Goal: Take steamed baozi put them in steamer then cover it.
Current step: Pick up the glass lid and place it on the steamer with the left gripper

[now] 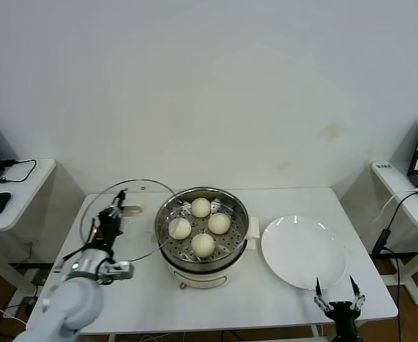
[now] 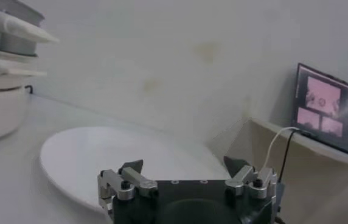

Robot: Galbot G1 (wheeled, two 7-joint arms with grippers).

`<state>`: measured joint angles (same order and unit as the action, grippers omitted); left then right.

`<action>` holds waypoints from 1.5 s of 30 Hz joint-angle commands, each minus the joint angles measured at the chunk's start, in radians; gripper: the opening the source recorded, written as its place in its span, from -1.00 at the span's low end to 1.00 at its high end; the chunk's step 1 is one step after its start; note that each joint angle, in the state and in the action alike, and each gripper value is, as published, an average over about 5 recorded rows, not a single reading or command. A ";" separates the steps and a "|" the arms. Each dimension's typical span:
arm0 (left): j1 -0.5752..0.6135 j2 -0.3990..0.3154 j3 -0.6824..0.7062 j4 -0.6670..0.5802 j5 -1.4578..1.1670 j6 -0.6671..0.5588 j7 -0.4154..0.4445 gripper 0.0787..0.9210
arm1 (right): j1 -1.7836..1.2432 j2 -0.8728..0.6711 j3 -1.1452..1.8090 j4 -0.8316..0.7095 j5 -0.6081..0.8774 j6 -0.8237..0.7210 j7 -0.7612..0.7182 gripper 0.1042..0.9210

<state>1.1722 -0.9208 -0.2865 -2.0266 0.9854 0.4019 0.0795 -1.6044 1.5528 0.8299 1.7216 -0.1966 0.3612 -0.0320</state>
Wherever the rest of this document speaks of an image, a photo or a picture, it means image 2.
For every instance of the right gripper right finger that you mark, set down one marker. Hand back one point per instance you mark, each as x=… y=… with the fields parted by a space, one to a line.
x=242 y=178

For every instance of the cream electric cooking pot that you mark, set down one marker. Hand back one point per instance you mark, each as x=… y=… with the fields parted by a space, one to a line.
x=0 y=112

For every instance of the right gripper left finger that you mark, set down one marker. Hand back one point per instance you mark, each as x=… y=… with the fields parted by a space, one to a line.
x=133 y=181

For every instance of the white round plate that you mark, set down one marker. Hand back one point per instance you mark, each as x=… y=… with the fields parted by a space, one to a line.
x=101 y=152

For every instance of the stainless steel steamer basket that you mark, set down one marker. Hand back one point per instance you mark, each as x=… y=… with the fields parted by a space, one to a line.
x=12 y=30

